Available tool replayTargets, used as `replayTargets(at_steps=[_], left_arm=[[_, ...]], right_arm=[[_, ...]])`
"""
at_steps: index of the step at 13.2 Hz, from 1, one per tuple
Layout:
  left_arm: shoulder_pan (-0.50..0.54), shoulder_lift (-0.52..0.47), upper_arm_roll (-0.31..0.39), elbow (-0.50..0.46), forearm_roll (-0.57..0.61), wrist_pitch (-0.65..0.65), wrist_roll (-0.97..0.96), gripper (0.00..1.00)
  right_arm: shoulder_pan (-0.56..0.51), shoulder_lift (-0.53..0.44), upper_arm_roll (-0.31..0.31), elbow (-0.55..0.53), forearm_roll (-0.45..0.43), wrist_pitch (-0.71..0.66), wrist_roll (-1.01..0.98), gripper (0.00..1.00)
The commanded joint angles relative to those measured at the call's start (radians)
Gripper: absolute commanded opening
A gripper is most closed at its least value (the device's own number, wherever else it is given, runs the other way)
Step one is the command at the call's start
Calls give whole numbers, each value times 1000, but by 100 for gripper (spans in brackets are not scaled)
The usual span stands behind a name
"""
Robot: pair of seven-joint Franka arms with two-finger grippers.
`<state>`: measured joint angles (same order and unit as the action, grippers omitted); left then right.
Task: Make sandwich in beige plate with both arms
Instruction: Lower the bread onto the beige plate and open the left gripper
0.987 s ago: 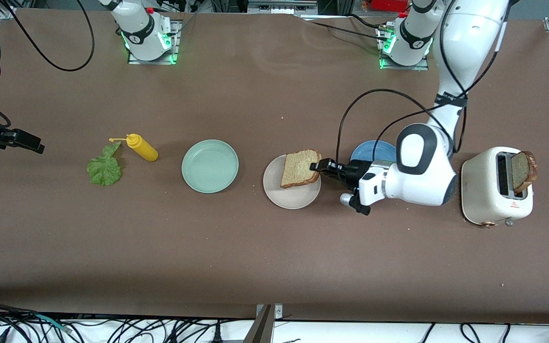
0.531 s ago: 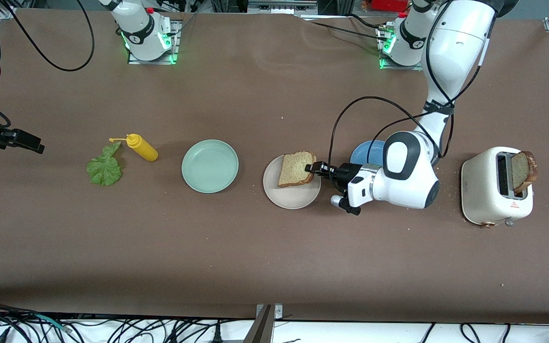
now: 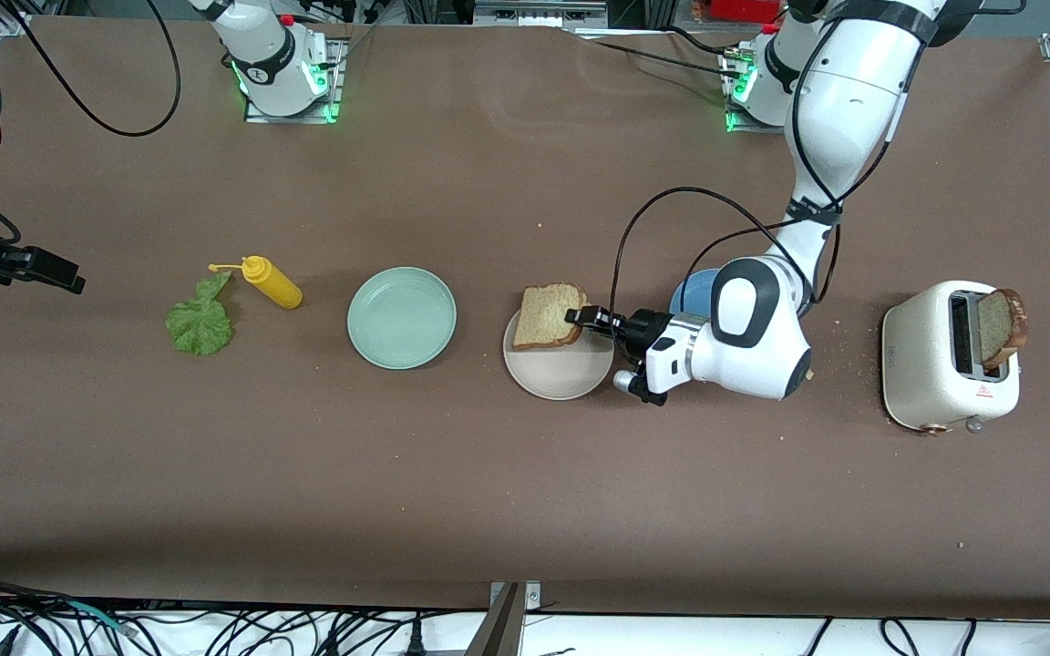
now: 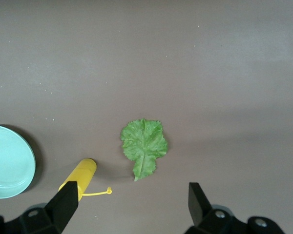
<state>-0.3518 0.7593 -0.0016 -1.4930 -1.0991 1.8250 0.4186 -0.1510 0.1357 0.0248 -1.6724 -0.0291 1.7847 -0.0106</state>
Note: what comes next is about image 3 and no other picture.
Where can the dark crust bread slice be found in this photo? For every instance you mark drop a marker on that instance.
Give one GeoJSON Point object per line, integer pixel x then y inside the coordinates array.
{"type": "Point", "coordinates": [999, 323]}

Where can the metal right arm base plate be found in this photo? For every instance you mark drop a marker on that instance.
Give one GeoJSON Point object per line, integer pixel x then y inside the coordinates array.
{"type": "Point", "coordinates": [336, 64]}

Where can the yellow mustard squeeze bottle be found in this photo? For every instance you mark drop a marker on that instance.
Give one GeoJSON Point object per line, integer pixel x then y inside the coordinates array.
{"type": "Point", "coordinates": [274, 287]}

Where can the blue plate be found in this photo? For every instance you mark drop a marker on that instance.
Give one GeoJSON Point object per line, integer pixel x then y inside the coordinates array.
{"type": "Point", "coordinates": [694, 292]}

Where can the white toaster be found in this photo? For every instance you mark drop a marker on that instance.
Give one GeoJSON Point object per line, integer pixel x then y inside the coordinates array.
{"type": "Point", "coordinates": [917, 355]}

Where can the grey metal frame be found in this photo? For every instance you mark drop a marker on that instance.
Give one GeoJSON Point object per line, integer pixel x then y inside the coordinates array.
{"type": "Point", "coordinates": [539, 14]}

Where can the beige plate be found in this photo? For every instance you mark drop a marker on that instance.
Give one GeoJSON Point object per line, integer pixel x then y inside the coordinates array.
{"type": "Point", "coordinates": [552, 374]}

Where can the aluminium profile post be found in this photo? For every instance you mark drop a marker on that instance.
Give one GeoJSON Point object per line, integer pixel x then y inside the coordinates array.
{"type": "Point", "coordinates": [507, 620]}

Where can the green lettuce leaf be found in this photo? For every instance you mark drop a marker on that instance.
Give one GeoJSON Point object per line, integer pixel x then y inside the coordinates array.
{"type": "Point", "coordinates": [200, 328]}

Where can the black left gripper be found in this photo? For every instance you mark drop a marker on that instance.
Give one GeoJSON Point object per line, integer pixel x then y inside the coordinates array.
{"type": "Point", "coordinates": [644, 330]}

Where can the light brown bread slice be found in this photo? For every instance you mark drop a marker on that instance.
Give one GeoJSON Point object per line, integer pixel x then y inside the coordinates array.
{"type": "Point", "coordinates": [543, 319]}

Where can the red box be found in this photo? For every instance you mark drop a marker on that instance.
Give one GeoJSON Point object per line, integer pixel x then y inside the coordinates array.
{"type": "Point", "coordinates": [744, 9]}

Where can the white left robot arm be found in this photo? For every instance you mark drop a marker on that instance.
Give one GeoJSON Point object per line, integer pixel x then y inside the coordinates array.
{"type": "Point", "coordinates": [844, 91]}

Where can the mint green plate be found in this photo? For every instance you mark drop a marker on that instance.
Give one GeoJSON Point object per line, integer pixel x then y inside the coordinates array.
{"type": "Point", "coordinates": [402, 319]}

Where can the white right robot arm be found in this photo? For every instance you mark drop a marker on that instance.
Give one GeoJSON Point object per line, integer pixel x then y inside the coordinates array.
{"type": "Point", "coordinates": [270, 73]}

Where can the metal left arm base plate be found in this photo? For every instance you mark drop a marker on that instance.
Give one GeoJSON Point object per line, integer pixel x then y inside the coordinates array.
{"type": "Point", "coordinates": [744, 126]}

